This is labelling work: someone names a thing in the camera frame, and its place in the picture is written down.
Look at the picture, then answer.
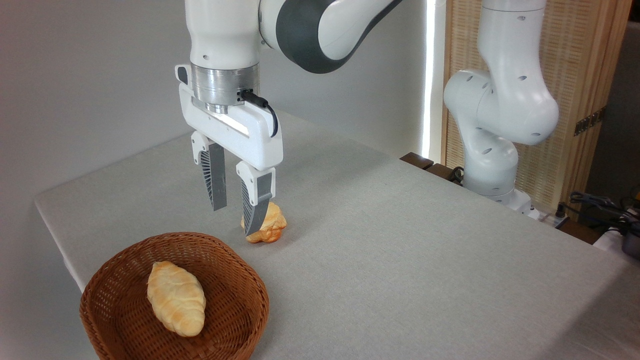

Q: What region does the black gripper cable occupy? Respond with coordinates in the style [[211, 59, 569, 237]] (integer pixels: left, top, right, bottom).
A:
[[238, 89, 279, 138]]

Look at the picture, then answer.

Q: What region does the long golden croissant bread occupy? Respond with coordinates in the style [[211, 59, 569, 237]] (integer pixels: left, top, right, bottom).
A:
[[146, 261, 207, 337]]

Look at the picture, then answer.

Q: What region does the white power strip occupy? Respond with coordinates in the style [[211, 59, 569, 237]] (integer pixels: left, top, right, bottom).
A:
[[530, 206, 571, 229]]

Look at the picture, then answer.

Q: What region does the bamboo folding screen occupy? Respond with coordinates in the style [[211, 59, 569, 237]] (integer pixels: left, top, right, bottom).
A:
[[441, 0, 633, 213]]

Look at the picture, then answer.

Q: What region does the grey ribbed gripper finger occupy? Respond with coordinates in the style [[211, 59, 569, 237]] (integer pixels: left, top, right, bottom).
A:
[[236, 161, 276, 237], [191, 131, 228, 212]]

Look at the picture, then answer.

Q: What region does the small round golden bread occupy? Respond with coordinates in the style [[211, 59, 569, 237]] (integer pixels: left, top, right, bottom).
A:
[[240, 201, 288, 244]]

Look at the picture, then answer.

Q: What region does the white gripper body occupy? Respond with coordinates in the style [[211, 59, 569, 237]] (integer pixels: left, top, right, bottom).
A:
[[175, 64, 284, 171]]

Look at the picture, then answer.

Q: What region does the brown woven wicker basket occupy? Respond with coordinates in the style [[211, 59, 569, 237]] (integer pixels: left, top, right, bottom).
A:
[[79, 231, 270, 360]]

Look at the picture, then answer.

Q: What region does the black screen hinge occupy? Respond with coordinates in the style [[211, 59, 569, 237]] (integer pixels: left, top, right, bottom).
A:
[[574, 106, 607, 137]]

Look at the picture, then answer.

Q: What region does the dark brown wooden bench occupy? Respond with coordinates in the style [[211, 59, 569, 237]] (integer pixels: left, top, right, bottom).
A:
[[400, 152, 465, 185]]

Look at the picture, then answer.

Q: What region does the black cable bundle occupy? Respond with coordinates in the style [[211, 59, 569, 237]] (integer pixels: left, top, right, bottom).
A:
[[569, 191, 640, 236]]

